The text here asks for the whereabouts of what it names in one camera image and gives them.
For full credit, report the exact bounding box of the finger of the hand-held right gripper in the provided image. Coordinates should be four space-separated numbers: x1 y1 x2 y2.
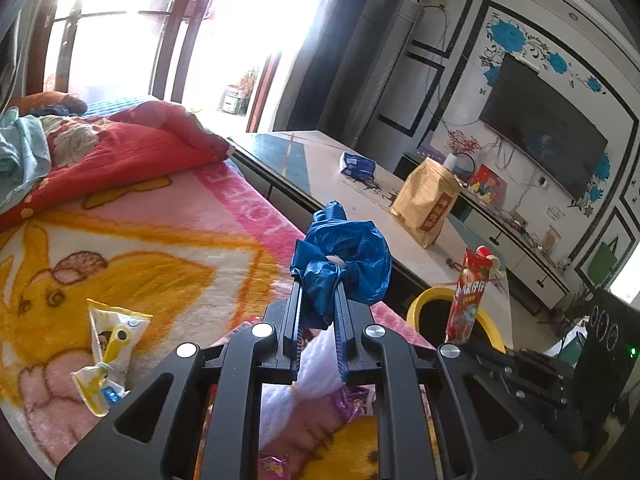
452 341 521 378

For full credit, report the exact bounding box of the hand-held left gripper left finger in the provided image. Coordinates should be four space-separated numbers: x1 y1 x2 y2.
55 280 305 480

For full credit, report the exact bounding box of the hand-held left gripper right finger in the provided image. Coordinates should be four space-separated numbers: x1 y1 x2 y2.
334 284 583 480

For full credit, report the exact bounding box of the white pleated plastic wrapper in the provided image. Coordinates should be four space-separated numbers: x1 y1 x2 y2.
259 330 353 453

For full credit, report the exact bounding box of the red snack packet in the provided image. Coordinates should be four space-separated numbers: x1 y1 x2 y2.
445 247 493 346

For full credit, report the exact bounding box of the yellow rimmed black trash bin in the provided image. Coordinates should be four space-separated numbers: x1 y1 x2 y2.
406 287 506 356

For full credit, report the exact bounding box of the blue plastic bag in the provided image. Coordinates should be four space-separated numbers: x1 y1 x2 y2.
290 200 393 331

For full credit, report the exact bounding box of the yellow snack wrapper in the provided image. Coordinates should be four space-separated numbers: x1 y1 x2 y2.
70 299 153 417

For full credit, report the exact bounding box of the green potted plant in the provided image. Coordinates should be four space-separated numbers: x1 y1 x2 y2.
562 282 598 326

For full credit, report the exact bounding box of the white television cabinet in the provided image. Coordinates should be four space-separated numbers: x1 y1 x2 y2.
395 152 571 311

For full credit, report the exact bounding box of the red paper cup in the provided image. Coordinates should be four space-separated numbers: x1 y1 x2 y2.
475 245 502 275

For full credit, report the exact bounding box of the green tote bag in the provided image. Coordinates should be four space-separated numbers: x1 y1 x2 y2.
590 237 621 281

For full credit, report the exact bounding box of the pink cartoon printed blanket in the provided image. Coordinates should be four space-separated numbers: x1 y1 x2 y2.
0 160 436 480

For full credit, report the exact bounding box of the brown paper bag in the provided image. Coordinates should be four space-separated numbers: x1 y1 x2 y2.
390 156 463 249

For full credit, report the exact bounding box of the red picture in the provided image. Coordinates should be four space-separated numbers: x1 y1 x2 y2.
467 164 508 206

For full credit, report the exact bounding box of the blue snack packet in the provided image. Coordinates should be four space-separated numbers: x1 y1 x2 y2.
339 151 377 179

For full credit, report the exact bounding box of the marble top coffee table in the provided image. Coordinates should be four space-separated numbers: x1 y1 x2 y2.
227 130 513 321

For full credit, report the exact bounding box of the white vase with red flowers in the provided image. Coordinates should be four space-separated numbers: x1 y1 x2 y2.
445 130 481 173

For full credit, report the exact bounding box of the red floral quilt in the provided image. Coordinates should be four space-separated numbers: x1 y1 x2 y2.
0 100 236 233

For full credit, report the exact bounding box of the grey standing air conditioner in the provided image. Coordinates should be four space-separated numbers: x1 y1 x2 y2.
320 0 426 148

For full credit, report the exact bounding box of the blue quilted sofa cover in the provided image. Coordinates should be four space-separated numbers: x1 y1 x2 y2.
82 94 153 118

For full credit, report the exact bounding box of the dark blue curtain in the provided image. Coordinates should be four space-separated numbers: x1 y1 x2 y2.
272 0 386 131

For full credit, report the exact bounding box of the light blue crumpled cloth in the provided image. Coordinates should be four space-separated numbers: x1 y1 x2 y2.
0 107 51 213

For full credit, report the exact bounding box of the orange red pillow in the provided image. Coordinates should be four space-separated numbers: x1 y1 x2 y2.
20 91 88 117

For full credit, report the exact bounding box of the black wall television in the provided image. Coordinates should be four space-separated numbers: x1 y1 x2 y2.
479 52 610 201

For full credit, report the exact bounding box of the brown balcony door frame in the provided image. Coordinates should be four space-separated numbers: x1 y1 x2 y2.
0 0 281 131

